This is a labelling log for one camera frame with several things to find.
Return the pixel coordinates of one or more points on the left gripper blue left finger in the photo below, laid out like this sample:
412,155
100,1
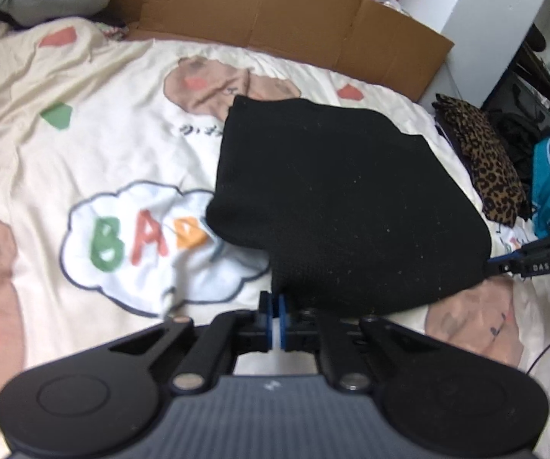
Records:
217,347

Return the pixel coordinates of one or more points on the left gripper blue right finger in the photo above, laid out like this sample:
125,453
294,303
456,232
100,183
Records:
327,339

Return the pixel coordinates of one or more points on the black shorts with patterned sides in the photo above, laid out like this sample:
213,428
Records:
356,217

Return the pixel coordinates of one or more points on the leopard print cloth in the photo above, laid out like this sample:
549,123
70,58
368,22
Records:
492,173

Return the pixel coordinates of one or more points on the cream cartoon print bedsheet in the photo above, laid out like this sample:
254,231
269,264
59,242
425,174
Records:
109,154

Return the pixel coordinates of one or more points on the flattened cardboard sheet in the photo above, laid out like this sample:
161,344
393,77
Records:
361,39

